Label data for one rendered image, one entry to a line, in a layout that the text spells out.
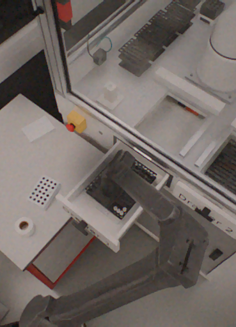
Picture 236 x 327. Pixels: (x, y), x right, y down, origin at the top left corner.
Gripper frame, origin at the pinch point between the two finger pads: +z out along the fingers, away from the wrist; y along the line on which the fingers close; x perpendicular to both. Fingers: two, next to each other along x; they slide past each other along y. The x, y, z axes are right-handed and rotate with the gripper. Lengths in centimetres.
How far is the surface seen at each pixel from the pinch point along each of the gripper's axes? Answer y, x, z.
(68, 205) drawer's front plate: 10.3, -9.3, 3.4
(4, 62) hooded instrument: -21, -82, 9
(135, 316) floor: 10, 37, 94
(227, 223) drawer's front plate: -23.3, 37.3, 2.3
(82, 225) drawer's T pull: 11.8, -1.2, 4.7
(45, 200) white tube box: 11.4, -22.2, 18.6
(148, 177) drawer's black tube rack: -18.7, 4.7, 3.8
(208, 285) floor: -31, 58, 90
